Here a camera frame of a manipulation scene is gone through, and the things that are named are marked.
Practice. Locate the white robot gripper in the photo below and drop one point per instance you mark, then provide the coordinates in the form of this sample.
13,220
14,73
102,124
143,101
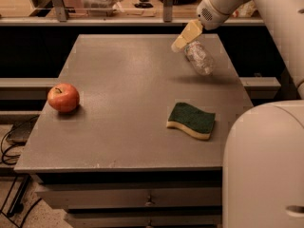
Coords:
211,17

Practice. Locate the colourful snack bag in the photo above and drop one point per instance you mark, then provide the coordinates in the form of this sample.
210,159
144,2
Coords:
246,10

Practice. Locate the red apple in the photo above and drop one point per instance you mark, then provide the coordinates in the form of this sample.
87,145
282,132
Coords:
63,97

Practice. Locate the grey drawer cabinet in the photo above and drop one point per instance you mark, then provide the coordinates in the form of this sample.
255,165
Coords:
100,163

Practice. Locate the grey box on floor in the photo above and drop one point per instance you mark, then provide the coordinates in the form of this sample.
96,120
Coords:
19,134

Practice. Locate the metal drawer knob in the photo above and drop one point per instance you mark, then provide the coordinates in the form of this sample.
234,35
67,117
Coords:
149,202

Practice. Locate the green yellow scrub sponge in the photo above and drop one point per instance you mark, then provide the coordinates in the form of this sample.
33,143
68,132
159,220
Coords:
192,121

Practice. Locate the grey metal shelf rail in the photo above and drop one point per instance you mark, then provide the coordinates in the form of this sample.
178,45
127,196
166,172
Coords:
24,13

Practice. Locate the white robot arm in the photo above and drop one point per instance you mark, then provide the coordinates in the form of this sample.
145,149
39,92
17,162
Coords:
263,160

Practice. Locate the clear plastic water bottle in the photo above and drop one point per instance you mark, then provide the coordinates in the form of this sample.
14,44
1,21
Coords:
200,58

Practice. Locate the clear plastic container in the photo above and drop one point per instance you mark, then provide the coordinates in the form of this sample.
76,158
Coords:
101,8

